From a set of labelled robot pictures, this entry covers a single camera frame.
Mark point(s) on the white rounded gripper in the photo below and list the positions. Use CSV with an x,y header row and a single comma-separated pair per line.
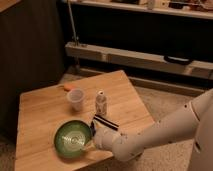
x,y
104,138

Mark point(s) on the green ceramic bowl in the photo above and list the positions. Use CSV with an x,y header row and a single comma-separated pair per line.
x,y
71,138

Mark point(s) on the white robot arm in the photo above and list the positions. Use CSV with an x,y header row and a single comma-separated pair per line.
x,y
193,120

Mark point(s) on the black striped box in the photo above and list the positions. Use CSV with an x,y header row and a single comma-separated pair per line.
x,y
101,122

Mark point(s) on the small white bottle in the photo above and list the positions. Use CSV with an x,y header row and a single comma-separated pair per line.
x,y
101,103

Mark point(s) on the wooden table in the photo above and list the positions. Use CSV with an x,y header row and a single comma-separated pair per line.
x,y
43,111

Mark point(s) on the translucent plastic cup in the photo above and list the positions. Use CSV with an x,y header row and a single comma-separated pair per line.
x,y
76,98

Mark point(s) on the orange carrot toy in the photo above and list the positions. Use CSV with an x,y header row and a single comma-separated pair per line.
x,y
67,87

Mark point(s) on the metal stand pole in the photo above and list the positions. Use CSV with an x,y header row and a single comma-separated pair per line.
x,y
75,38

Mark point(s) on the long wooden bench shelf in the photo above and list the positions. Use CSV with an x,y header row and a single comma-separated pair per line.
x,y
197,69

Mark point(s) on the upper wooden shelf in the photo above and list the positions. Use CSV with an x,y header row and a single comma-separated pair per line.
x,y
143,8

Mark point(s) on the black handle on bench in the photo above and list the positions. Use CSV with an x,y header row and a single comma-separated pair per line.
x,y
177,61

